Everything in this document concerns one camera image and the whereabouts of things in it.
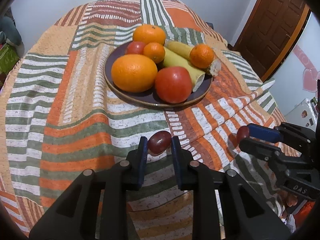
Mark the green storage box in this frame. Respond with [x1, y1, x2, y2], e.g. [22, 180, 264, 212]
[0, 43, 20, 75]

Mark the large orange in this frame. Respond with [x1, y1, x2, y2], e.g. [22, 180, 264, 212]
[132, 24, 166, 45]
[111, 54, 158, 93]

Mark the dark purple plate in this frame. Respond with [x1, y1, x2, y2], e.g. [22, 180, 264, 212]
[104, 42, 213, 109]

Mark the striped patchwork bed cover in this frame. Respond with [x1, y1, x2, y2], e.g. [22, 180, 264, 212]
[1, 0, 285, 235]

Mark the brown wooden door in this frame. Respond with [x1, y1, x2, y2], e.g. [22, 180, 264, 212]
[234, 0, 311, 81]

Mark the person's right hand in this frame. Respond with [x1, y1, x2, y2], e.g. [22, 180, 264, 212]
[285, 193, 298, 207]

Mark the small mandarin orange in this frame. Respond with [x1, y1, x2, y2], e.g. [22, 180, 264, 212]
[189, 43, 215, 69]
[143, 42, 165, 64]

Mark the small red tomato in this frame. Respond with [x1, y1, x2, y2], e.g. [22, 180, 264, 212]
[125, 41, 146, 55]

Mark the grey green plush cushion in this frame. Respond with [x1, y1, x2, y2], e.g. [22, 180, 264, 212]
[0, 16, 22, 47]

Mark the thick yellow sugarcane piece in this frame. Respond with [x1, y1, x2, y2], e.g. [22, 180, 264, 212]
[163, 47, 205, 92]

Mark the large red tomato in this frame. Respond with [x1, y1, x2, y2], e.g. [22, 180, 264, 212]
[155, 66, 192, 104]

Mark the white appliance with stickers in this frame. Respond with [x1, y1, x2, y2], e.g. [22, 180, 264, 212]
[285, 98, 318, 132]

